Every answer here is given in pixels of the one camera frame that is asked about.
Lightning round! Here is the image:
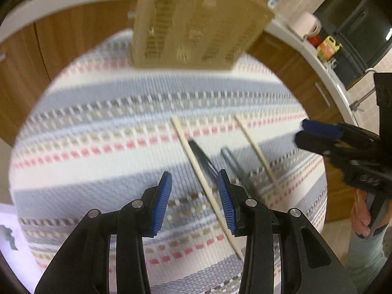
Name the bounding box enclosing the dark kitchen window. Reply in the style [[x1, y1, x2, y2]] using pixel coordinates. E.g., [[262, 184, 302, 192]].
[[313, 0, 392, 90]]

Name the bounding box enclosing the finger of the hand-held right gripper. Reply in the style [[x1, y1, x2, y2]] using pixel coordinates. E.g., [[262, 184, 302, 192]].
[[295, 131, 353, 157], [302, 118, 381, 143]]

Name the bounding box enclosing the chrome sink faucet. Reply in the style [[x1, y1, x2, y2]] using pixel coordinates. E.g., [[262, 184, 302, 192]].
[[349, 67, 378, 112]]

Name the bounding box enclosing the white printed sheet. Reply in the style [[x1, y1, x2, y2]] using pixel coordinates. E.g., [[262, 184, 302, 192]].
[[0, 204, 35, 292]]

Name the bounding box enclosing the black flat-handled utensil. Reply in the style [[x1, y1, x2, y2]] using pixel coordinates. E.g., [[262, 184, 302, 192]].
[[188, 140, 221, 176]]

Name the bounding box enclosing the red container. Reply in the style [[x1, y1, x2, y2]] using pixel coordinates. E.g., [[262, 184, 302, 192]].
[[306, 34, 324, 48]]

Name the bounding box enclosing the white electric kettle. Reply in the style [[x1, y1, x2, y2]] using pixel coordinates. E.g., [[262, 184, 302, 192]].
[[292, 11, 321, 39]]

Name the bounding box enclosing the wooden chopstick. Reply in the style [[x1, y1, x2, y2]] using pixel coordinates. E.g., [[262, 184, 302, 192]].
[[171, 116, 245, 260], [234, 114, 277, 183]]

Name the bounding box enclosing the tan plastic utensil basket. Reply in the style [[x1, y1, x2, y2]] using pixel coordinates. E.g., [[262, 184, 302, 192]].
[[132, 0, 275, 73]]

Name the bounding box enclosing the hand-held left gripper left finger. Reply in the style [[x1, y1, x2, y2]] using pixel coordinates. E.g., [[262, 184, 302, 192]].
[[35, 171, 173, 294]]

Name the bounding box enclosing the yellow plastic bottle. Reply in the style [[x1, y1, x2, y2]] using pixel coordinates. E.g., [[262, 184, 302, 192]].
[[317, 36, 342, 62]]

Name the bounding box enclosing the black plastic fork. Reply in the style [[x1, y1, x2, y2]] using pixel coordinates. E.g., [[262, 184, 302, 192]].
[[221, 147, 256, 192]]

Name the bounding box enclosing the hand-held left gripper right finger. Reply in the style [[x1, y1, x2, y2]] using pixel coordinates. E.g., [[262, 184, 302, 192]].
[[217, 168, 358, 294]]

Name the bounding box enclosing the striped woven tablecloth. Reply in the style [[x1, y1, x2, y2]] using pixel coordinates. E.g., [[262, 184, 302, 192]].
[[9, 29, 329, 294]]

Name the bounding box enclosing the person's jeans leg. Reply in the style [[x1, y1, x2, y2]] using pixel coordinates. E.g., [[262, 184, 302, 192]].
[[345, 229, 387, 284]]

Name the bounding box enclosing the person's right hand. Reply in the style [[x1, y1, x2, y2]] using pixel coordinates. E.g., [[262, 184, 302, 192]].
[[350, 189, 372, 238]]

